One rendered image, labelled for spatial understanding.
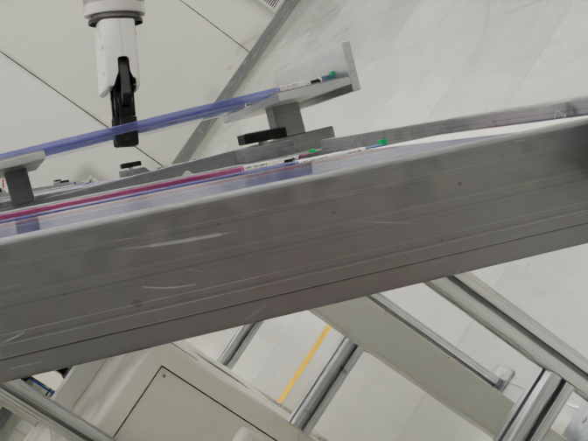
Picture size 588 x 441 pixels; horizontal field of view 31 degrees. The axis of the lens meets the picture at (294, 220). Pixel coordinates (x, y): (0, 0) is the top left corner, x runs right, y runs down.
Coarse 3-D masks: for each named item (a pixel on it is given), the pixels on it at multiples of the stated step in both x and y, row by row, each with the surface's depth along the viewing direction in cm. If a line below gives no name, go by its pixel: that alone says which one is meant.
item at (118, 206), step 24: (552, 120) 64; (408, 144) 72; (432, 144) 62; (288, 168) 71; (312, 168) 62; (336, 168) 55; (168, 192) 69; (192, 192) 60; (216, 192) 53; (48, 216) 68; (72, 216) 60; (96, 216) 53
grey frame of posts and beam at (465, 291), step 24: (432, 288) 129; (456, 288) 127; (480, 288) 128; (480, 312) 128; (504, 312) 129; (504, 336) 129; (528, 336) 131; (552, 336) 131; (552, 360) 131; (576, 360) 131; (576, 384) 132
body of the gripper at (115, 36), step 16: (112, 16) 141; (128, 16) 142; (96, 32) 143; (112, 32) 140; (128, 32) 140; (96, 48) 145; (112, 48) 140; (128, 48) 140; (112, 64) 140; (128, 64) 141; (112, 80) 140
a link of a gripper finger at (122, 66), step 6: (120, 60) 141; (126, 60) 141; (120, 66) 140; (126, 66) 140; (120, 72) 140; (126, 72) 140; (120, 78) 140; (126, 78) 140; (126, 84) 140; (126, 90) 139; (126, 96) 139; (126, 102) 141
